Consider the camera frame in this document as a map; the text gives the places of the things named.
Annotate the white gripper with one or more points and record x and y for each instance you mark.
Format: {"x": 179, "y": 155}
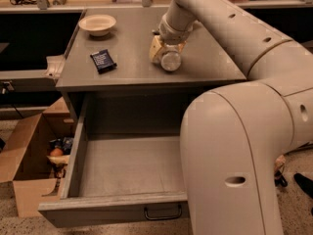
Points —
{"x": 171, "y": 33}

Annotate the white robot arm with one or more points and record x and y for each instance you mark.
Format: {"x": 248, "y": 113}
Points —
{"x": 231, "y": 136}

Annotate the grey cabinet with top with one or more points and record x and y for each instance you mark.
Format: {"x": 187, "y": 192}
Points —
{"x": 204, "y": 62}

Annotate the open grey top drawer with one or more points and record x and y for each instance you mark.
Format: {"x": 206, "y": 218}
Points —
{"x": 125, "y": 157}

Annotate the dark blue snack packet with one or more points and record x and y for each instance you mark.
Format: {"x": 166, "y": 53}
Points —
{"x": 103, "y": 61}

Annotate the white ceramic bowl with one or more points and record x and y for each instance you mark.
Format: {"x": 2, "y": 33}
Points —
{"x": 97, "y": 25}

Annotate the blue packet in box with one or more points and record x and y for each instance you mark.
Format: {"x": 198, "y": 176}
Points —
{"x": 64, "y": 144}

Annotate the orange fruit in box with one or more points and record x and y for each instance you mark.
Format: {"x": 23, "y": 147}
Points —
{"x": 56, "y": 152}

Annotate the yellow bag in box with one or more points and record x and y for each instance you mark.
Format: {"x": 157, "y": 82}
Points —
{"x": 59, "y": 160}

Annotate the clear plastic jar on floor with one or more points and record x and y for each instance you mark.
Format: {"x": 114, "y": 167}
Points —
{"x": 279, "y": 166}

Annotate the brown cardboard box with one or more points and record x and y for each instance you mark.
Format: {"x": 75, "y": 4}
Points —
{"x": 25, "y": 158}

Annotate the black shoe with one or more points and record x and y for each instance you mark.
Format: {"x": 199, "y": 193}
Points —
{"x": 304, "y": 183}

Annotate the grey metal bracket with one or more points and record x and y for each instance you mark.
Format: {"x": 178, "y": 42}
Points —
{"x": 55, "y": 65}

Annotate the black drawer handle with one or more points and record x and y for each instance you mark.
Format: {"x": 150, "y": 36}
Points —
{"x": 162, "y": 214}

